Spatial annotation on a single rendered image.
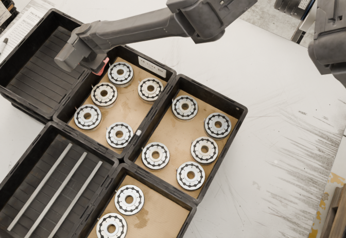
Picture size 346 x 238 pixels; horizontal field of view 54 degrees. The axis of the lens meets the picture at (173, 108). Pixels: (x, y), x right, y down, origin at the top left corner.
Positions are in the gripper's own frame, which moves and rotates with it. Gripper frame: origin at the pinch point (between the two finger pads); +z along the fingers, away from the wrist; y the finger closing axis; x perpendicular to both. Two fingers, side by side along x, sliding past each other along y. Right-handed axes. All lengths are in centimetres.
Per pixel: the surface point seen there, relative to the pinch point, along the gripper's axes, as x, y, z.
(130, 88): 8.6, 7.3, 23.1
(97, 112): -7.4, 3.1, 20.0
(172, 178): -13.9, 40.6, 22.0
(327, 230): 21, 128, 101
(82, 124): -14.5, 1.5, 20.1
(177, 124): 5.0, 31.8, 22.4
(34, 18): 21, -57, 38
